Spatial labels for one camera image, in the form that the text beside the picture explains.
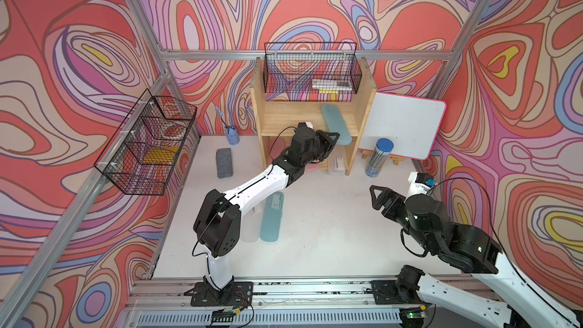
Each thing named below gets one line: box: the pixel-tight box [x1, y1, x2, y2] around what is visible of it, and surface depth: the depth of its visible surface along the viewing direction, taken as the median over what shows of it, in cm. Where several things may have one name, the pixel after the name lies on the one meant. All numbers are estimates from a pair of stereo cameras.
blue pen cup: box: [215, 106, 240, 146], surface depth 114 cm
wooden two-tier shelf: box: [248, 56, 378, 177], surface depth 90 cm
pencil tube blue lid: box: [365, 138, 395, 178], surface depth 93 cm
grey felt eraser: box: [215, 147, 234, 179], surface depth 109 cm
